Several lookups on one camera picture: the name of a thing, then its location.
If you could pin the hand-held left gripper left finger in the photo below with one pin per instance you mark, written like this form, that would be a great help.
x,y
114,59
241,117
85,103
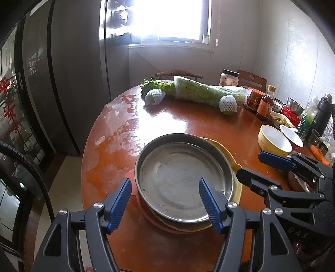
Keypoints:
x,y
119,206

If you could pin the large steel bowl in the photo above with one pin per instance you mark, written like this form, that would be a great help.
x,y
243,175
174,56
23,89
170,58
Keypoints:
x,y
295,183

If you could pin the shallow steel pan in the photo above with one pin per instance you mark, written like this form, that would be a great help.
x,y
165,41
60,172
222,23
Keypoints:
x,y
170,172

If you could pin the white dish with food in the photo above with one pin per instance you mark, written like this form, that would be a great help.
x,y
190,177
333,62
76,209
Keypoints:
x,y
281,120

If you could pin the red-labelled sauce bottle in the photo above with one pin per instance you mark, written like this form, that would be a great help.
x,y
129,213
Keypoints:
x,y
264,109

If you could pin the red box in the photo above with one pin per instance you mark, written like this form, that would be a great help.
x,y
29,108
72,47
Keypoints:
x,y
290,115

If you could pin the black-lidded clear jar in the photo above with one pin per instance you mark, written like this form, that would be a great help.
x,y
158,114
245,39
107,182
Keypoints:
x,y
229,78

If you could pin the glass sliding door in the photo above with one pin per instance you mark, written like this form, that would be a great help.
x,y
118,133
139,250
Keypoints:
x,y
26,117

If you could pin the dark refrigerator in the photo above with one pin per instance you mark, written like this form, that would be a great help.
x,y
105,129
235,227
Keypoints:
x,y
78,65

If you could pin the small foam-netted fruit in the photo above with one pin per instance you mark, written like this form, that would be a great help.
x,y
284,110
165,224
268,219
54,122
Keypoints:
x,y
155,96

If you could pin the curved-back wooden chair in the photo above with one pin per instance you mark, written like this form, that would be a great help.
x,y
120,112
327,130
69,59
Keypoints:
x,y
178,72

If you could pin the carrot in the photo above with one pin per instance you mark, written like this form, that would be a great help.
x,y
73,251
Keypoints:
x,y
318,154

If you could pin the large foam-netted fruit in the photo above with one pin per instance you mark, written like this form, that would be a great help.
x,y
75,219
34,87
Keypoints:
x,y
227,104

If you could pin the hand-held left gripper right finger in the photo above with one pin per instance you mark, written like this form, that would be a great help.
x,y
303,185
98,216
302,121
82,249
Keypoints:
x,y
212,206

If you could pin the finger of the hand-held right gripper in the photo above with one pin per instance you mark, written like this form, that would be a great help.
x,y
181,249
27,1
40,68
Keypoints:
x,y
251,180
274,162

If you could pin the wooden chair with cutout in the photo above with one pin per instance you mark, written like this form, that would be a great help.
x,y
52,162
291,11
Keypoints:
x,y
251,78

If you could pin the clear plastic cup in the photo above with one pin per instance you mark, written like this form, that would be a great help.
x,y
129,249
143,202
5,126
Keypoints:
x,y
314,138

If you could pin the leafy green vegetable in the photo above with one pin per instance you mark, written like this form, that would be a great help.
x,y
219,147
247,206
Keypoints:
x,y
159,86

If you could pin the green dish soap bottle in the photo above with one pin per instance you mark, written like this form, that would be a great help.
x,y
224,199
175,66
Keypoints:
x,y
306,123

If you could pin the red instant noodle bowl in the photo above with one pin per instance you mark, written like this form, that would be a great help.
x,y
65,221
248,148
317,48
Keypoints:
x,y
290,133

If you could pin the white ceramic bowl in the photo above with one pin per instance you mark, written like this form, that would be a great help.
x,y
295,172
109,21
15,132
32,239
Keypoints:
x,y
277,107

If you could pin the window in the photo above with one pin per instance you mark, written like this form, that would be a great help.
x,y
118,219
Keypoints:
x,y
170,21

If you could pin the yellow shell-shaped plate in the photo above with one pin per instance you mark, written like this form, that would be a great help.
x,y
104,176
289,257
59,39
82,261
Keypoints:
x,y
230,159

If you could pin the orange plastic plate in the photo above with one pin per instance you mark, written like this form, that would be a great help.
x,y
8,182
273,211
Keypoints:
x,y
130,180

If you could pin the red-lidded chili sauce jar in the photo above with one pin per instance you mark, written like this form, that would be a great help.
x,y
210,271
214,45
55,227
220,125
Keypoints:
x,y
252,102

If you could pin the yellow bowl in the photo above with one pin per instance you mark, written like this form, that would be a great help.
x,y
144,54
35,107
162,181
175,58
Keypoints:
x,y
272,138

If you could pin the red paper decoration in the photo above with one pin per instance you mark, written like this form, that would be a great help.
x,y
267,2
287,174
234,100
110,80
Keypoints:
x,y
7,104

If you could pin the black thermos bottle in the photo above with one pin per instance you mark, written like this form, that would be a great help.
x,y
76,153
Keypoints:
x,y
323,115

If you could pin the steel cup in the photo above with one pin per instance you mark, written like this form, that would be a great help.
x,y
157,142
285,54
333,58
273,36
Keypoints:
x,y
295,106

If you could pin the wrapped napa cabbage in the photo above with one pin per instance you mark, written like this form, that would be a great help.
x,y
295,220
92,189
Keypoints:
x,y
199,91

